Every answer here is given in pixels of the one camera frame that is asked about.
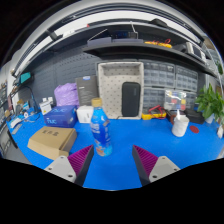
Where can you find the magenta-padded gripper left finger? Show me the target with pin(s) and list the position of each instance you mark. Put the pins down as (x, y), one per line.
(61, 166)

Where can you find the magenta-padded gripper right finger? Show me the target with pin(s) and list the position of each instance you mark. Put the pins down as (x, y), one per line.
(163, 166)

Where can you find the blue drink bottle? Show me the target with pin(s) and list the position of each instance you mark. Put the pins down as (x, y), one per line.
(100, 133)

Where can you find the brown cardboard box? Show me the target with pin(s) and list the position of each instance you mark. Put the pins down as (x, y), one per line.
(50, 140)

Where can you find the white ribbed cup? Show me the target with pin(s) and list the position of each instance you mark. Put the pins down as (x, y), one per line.
(180, 128)

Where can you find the flat round red coaster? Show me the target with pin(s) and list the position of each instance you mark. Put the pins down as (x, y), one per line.
(194, 129)

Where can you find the blue printed box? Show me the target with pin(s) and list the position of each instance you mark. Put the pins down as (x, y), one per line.
(60, 117)

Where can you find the black printed box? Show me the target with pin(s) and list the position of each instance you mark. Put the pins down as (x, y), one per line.
(170, 117)

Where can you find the yellow multimeter with leads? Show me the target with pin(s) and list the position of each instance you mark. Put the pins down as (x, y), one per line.
(150, 116)

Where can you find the thin stirring stick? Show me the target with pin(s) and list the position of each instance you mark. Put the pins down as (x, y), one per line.
(178, 112)

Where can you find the plain black case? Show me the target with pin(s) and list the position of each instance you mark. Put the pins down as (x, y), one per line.
(195, 116)

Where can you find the small white labelled box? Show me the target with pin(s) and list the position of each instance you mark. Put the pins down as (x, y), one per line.
(45, 107)

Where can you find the white power adapter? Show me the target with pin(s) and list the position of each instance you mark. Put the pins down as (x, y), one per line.
(220, 131)

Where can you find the clear organiser with coloured parts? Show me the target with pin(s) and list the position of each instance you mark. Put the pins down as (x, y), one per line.
(175, 100)

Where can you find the purple plastic bag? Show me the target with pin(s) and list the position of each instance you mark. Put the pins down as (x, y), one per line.
(66, 95)

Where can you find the black zip case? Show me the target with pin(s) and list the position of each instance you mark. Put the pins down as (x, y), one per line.
(131, 99)

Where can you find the green potted plant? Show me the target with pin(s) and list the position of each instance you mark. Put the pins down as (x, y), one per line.
(210, 101)

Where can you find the dark grey flat box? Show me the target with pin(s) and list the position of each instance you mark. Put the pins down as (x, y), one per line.
(86, 90)

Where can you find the beige perforated tray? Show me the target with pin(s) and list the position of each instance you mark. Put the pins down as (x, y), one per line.
(111, 90)

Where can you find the dark grey pegboard panel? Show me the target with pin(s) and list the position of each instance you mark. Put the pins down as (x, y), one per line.
(60, 71)

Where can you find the black overhead shelf unit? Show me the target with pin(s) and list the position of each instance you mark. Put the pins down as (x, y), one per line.
(133, 50)

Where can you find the white background shelf unit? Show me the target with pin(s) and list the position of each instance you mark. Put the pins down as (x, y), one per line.
(213, 55)

